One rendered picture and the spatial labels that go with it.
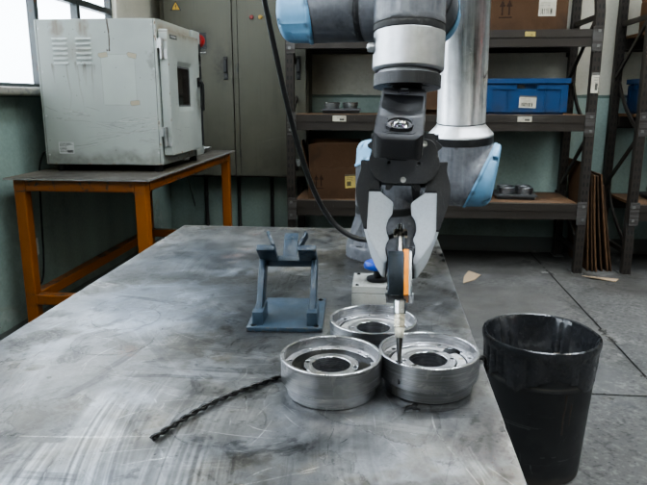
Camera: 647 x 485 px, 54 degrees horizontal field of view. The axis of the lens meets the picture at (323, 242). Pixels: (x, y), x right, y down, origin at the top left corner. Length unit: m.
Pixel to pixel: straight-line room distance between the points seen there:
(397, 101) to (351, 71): 4.04
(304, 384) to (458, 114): 0.65
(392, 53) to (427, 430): 0.37
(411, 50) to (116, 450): 0.47
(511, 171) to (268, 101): 1.80
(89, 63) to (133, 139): 0.36
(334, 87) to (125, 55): 2.09
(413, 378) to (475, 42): 0.66
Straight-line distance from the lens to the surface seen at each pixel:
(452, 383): 0.65
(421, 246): 0.67
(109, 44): 2.97
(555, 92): 4.30
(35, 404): 0.72
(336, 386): 0.63
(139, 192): 2.70
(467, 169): 1.14
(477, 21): 1.14
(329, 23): 0.81
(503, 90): 4.23
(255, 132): 4.52
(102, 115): 2.98
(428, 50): 0.67
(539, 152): 4.80
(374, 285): 0.89
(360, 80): 4.68
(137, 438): 0.62
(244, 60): 4.54
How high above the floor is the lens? 1.10
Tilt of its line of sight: 13 degrees down
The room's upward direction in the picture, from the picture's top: straight up
